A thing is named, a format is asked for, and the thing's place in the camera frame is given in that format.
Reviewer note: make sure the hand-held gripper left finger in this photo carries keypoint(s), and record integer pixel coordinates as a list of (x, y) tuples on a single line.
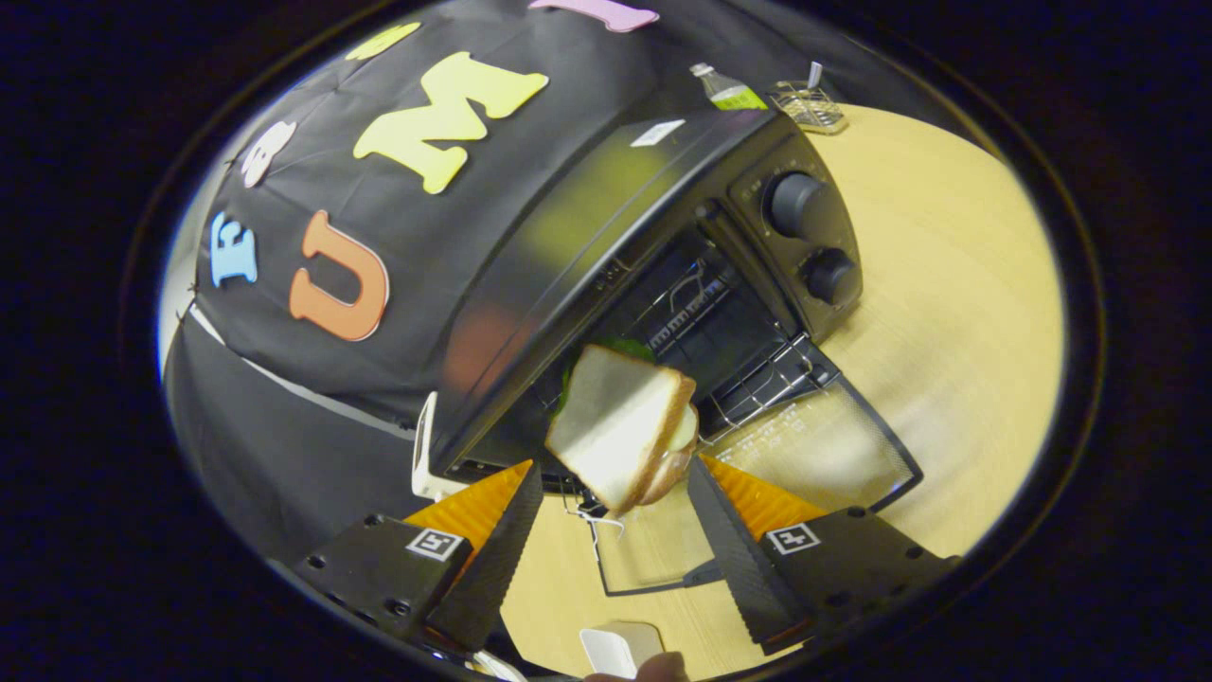
[(492, 559)]

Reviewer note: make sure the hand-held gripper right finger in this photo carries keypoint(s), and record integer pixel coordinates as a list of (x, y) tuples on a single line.
[(739, 559)]

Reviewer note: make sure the white bread sandwich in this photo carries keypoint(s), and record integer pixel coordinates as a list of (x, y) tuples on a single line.
[(615, 417)]

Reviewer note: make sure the black toaster oven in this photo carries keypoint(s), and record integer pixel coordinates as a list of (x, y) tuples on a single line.
[(568, 218)]

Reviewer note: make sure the white bread toaster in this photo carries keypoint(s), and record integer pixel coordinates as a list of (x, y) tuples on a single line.
[(423, 455)]

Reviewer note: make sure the white plate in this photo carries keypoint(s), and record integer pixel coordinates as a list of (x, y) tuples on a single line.
[(611, 649)]

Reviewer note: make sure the green drink bottle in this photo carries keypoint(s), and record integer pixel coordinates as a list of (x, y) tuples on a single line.
[(731, 93)]

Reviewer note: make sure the metal spoon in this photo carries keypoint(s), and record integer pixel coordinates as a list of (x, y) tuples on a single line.
[(814, 76)]

